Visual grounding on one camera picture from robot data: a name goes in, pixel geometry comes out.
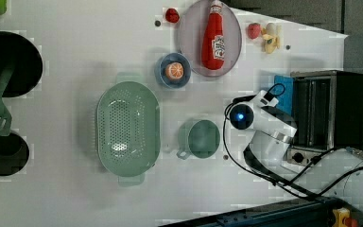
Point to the blue metal frame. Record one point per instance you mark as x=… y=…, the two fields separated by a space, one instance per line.
x=293 y=213

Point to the small red strawberry toy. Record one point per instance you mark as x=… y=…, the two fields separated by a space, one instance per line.
x=172 y=16

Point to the large black bowl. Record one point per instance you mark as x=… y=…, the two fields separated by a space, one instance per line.
x=28 y=63

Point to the red ketchup bottle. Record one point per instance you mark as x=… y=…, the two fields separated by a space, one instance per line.
x=213 y=45

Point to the grey round plate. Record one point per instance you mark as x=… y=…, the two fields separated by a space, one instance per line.
x=191 y=32

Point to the green cup with handle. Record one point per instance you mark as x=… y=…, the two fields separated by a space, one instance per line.
x=198 y=137

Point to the black toaster oven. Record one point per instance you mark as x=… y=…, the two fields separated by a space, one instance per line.
x=327 y=107

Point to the yellow banana toy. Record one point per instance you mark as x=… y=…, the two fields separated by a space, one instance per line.
x=271 y=37

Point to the blue small bowl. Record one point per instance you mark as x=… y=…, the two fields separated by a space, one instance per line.
x=160 y=69

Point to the orange slice toy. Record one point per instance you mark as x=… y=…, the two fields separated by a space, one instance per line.
x=174 y=71

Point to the green oval colander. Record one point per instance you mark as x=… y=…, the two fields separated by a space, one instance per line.
x=128 y=129

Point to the large red strawberry toy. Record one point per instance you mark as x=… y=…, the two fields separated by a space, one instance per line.
x=254 y=30

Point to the small black cylinder cup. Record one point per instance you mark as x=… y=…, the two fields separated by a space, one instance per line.
x=14 y=154

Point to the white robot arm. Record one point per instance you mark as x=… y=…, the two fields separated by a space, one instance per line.
x=273 y=129

